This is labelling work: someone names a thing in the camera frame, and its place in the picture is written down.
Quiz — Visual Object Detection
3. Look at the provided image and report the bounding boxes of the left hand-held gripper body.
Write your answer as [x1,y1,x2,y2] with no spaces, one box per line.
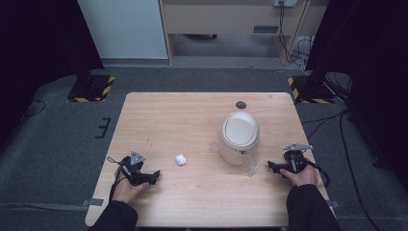
[119,150,149,187]

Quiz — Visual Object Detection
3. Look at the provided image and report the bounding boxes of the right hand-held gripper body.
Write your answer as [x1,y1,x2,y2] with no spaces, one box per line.
[282,142,314,174]

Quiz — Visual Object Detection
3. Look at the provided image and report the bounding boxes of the white paper ball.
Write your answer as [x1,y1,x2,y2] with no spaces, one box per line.
[174,153,189,167]

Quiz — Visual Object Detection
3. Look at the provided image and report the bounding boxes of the person's right hand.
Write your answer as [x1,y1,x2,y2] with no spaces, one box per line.
[279,160,319,188]

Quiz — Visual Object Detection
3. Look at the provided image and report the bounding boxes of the person's left hand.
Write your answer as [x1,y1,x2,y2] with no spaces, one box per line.
[111,174,150,205]

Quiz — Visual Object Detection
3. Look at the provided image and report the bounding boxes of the clear plastic bin liner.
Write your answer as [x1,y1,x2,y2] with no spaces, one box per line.
[211,140,262,178]

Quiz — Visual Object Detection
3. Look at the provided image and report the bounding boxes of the black striped stand base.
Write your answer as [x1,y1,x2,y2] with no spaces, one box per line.
[66,74,116,104]
[287,74,337,105]

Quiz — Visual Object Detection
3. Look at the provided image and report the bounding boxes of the black curtain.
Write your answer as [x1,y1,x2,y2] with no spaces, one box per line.
[304,0,408,184]
[0,0,105,147]

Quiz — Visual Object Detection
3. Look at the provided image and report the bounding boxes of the white panel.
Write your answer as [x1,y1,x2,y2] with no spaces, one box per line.
[76,0,169,61]

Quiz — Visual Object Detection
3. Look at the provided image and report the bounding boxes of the light wooden desk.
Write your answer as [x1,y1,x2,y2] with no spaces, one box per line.
[159,0,329,67]

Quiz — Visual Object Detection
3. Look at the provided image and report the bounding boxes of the grey power strip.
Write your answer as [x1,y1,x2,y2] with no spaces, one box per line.
[272,0,298,8]

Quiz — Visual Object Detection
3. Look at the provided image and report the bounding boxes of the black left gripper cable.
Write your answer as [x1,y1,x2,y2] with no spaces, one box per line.
[106,156,130,202]

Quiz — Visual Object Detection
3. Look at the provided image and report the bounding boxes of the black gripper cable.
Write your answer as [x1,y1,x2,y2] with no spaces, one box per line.
[306,161,332,189]
[106,156,130,202]

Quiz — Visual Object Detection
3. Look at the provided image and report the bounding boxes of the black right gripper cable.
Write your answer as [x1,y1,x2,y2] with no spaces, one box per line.
[306,161,332,189]

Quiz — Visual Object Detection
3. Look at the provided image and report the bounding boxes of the long black floor cable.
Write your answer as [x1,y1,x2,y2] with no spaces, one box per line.
[301,108,384,231]

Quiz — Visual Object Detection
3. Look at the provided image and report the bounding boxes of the black hanging cables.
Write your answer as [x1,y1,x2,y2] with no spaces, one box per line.
[277,1,316,67]

